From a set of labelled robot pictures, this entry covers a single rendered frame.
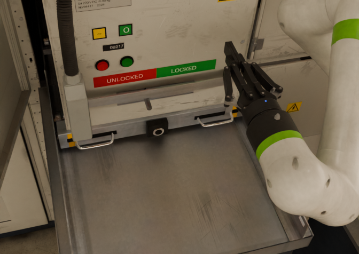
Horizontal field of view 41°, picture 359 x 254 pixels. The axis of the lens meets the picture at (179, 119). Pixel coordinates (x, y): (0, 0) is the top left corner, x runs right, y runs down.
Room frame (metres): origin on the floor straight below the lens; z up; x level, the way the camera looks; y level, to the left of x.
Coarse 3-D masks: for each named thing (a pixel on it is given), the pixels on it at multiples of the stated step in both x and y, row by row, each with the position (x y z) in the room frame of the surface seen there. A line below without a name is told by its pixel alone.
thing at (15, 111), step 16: (0, 16) 1.03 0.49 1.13; (0, 32) 1.00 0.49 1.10; (16, 32) 1.04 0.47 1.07; (0, 48) 0.97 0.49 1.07; (0, 64) 0.94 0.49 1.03; (0, 80) 0.92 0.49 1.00; (16, 80) 1.02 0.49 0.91; (0, 96) 0.89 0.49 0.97; (16, 96) 0.98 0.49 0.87; (0, 112) 0.86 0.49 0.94; (16, 112) 0.94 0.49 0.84; (0, 128) 0.83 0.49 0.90; (16, 128) 0.88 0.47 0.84; (0, 144) 0.80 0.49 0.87; (0, 160) 0.77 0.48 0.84; (0, 176) 0.72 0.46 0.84
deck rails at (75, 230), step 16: (48, 96) 1.01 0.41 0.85; (240, 128) 0.94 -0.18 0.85; (64, 160) 0.78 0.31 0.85; (256, 160) 0.83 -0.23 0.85; (64, 176) 0.73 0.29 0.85; (64, 192) 0.66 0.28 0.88; (64, 208) 0.63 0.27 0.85; (80, 208) 0.63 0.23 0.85; (80, 224) 0.59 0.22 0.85; (288, 224) 0.63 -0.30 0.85; (80, 240) 0.54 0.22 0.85
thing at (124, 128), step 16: (176, 112) 0.92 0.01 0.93; (192, 112) 0.93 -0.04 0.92; (208, 112) 0.94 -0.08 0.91; (224, 112) 0.96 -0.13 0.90; (64, 128) 0.83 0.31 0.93; (96, 128) 0.84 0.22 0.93; (112, 128) 0.85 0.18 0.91; (128, 128) 0.87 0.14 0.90; (144, 128) 0.88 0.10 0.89; (64, 144) 0.81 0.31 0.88
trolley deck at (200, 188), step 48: (48, 144) 0.83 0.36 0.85; (96, 144) 0.84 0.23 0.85; (144, 144) 0.86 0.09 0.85; (192, 144) 0.87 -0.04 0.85; (240, 144) 0.89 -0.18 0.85; (96, 192) 0.69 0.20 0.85; (144, 192) 0.70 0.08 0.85; (192, 192) 0.71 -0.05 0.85; (240, 192) 0.72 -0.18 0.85; (96, 240) 0.55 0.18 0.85; (144, 240) 0.56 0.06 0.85; (192, 240) 0.57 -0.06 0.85; (240, 240) 0.58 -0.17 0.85; (288, 240) 0.59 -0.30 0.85
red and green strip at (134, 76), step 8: (184, 64) 0.93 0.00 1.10; (192, 64) 0.93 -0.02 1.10; (200, 64) 0.94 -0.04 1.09; (208, 64) 0.95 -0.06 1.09; (136, 72) 0.89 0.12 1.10; (144, 72) 0.89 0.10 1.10; (152, 72) 0.90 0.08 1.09; (160, 72) 0.91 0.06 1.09; (168, 72) 0.91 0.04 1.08; (176, 72) 0.92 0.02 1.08; (184, 72) 0.93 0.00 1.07; (192, 72) 0.94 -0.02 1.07; (96, 80) 0.85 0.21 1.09; (104, 80) 0.86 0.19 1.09; (112, 80) 0.87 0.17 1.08; (120, 80) 0.87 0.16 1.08; (128, 80) 0.88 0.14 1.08; (136, 80) 0.89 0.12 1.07
